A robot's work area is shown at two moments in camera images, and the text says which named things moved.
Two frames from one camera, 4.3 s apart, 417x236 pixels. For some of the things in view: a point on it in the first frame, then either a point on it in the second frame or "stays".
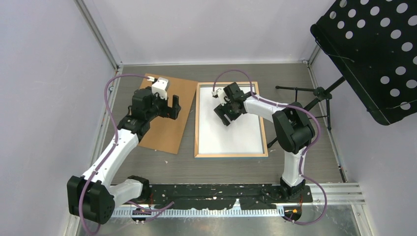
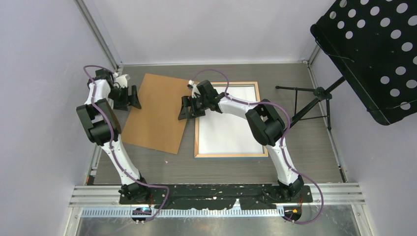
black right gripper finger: [221, 110] to [186, 102]
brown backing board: [164, 134] stays
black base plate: [215, 196] stays
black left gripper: [168, 112] to [132, 100]
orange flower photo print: [243, 135] stays
